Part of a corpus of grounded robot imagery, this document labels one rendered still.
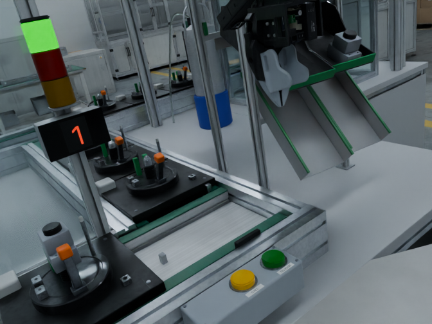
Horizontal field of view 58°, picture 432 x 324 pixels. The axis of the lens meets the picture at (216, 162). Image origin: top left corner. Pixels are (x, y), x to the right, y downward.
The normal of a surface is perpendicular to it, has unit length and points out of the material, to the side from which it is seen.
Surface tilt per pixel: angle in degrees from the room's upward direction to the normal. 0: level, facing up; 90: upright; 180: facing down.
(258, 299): 90
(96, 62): 90
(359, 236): 0
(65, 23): 90
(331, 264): 0
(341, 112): 45
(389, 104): 90
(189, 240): 0
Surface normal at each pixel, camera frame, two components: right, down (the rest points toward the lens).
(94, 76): 0.48, 0.26
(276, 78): -0.78, 0.40
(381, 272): -0.17, -0.91
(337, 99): 0.19, -0.45
